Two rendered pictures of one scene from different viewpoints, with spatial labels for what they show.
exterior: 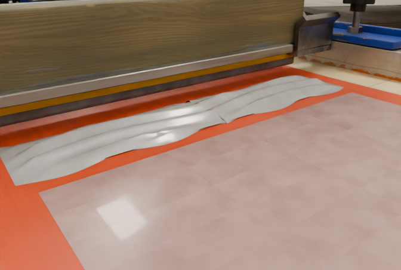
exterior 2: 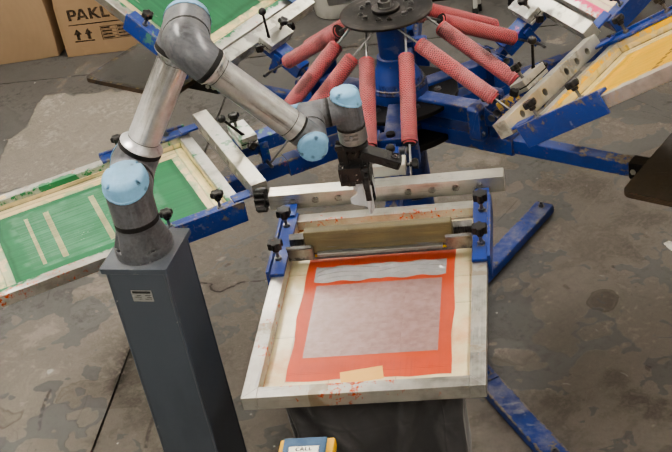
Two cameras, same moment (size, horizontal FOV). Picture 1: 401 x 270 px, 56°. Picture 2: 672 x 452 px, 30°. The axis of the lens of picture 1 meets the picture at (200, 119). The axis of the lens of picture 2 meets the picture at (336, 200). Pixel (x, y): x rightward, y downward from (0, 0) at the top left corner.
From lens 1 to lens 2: 3.14 m
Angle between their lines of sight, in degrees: 43
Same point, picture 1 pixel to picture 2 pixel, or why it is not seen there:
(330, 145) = (390, 296)
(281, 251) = (342, 313)
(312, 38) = (456, 242)
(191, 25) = (386, 235)
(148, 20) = (367, 234)
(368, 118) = (419, 291)
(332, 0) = not seen: outside the picture
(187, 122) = (367, 274)
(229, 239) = (337, 309)
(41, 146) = (324, 271)
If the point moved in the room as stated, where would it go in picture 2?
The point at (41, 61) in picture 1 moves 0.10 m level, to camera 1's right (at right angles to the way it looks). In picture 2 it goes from (331, 244) to (358, 254)
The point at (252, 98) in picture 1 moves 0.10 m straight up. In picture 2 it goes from (400, 269) to (395, 239)
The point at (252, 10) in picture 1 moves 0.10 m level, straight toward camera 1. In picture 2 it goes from (417, 230) to (390, 247)
